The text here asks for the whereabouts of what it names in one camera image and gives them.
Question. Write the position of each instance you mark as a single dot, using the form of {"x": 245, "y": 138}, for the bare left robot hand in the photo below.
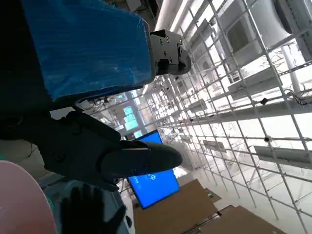
{"x": 85, "y": 48}

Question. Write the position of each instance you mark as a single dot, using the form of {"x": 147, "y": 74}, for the pink bowl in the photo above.
{"x": 19, "y": 200}

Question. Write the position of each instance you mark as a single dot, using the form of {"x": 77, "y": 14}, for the brown cardboard box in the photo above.
{"x": 175, "y": 209}
{"x": 243, "y": 221}

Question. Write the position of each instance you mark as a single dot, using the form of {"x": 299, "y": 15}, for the white ceiling pipe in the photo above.
{"x": 170, "y": 14}

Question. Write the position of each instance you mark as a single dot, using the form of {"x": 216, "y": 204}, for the gloved right robot hand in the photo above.
{"x": 83, "y": 212}

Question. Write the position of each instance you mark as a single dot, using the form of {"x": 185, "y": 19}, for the blue screen monitor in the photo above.
{"x": 151, "y": 190}

